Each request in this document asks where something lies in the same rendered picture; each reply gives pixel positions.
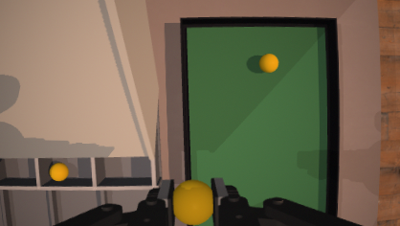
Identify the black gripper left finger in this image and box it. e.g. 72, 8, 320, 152
54, 179, 175, 226

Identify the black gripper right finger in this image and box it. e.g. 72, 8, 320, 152
211, 178, 363, 226

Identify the orange ball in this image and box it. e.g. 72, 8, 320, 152
173, 180, 213, 225
50, 163, 69, 181
259, 54, 278, 73

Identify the green tray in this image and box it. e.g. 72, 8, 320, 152
180, 17, 340, 216

